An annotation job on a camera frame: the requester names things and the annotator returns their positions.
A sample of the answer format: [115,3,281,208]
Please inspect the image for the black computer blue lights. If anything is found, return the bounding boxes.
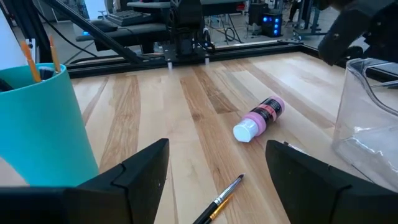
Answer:
[260,11,284,39]

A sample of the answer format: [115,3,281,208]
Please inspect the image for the black keyboard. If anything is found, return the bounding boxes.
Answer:
[107,9,156,27]

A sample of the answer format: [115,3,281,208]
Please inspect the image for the teal plastic cup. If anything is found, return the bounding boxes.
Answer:
[0,63,100,187]

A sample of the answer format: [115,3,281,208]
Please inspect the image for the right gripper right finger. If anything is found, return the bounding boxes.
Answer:
[265,139,398,224]

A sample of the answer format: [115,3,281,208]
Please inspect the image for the black computer mouse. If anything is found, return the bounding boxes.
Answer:
[82,19,119,35]

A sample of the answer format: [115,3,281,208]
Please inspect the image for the clear plastic bin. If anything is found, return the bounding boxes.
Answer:
[331,57,398,191]

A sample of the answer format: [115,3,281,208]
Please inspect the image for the black brush orange ferrule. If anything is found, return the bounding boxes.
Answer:
[20,40,42,83]

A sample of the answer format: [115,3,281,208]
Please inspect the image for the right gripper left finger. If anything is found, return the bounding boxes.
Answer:
[0,138,170,224]

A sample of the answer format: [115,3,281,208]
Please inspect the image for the small pink paint bottle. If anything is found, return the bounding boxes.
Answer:
[232,95,286,144]

